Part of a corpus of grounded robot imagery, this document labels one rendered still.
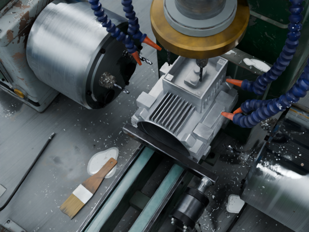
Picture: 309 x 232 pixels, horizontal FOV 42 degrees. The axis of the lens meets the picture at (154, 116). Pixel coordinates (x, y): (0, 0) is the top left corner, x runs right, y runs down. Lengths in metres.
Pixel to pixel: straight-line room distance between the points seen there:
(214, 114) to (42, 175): 0.55
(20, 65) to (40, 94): 0.16
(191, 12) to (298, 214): 0.44
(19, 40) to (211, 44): 0.54
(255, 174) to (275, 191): 0.05
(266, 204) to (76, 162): 0.58
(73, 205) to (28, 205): 0.13
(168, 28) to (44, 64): 0.40
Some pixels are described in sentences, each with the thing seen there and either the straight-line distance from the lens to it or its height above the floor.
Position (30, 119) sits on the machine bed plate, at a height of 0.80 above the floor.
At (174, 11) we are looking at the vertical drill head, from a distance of 0.72.
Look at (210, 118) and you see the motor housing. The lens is 0.94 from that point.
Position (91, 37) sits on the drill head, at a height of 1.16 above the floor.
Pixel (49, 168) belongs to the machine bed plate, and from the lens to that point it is 1.22.
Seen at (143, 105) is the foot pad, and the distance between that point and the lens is 0.94.
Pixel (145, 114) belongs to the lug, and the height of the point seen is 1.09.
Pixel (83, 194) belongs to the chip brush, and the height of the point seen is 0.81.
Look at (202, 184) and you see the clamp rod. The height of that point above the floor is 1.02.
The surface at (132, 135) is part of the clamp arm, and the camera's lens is 0.96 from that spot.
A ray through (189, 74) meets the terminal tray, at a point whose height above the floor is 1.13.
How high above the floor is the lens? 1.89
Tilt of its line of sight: 62 degrees down
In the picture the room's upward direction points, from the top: 6 degrees counter-clockwise
